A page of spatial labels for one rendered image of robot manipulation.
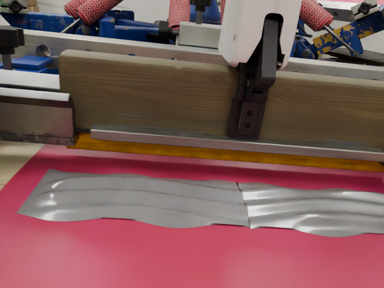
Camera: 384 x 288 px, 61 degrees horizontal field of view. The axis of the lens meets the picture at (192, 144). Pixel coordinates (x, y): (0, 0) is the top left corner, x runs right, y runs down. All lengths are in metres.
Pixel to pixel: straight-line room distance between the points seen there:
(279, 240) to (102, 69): 0.21
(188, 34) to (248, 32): 0.32
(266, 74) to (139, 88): 0.12
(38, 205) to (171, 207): 0.10
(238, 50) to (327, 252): 0.17
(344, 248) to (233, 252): 0.09
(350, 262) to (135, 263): 0.15
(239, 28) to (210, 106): 0.08
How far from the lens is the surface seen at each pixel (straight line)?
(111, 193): 0.28
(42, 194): 0.29
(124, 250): 0.24
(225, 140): 0.32
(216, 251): 0.24
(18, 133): 0.34
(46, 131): 0.33
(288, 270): 0.25
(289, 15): 0.28
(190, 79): 0.31
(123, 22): 1.29
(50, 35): 0.58
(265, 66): 0.26
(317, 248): 0.27
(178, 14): 0.78
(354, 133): 0.37
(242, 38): 0.27
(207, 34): 0.59
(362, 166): 0.41
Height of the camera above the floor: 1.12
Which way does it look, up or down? 24 degrees down
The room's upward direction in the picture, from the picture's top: 7 degrees clockwise
